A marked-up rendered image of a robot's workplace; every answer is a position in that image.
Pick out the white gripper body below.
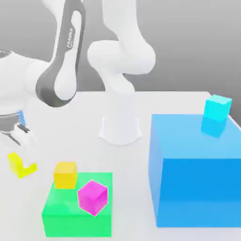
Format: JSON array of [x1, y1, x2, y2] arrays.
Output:
[[0, 126, 40, 162]]

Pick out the small yellow cube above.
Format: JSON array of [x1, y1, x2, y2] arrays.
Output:
[[7, 152, 38, 179]]

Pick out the small orange cube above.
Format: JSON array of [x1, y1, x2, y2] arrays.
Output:
[[54, 161, 78, 190]]

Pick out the small magenta cube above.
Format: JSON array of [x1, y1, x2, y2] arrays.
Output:
[[77, 179, 108, 217]]

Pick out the small cyan cube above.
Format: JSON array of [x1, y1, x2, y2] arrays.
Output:
[[201, 94, 233, 138]]

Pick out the large green box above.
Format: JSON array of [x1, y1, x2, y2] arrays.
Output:
[[41, 172, 113, 238]]

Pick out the large blue box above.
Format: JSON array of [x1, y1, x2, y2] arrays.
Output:
[[148, 113, 241, 228]]

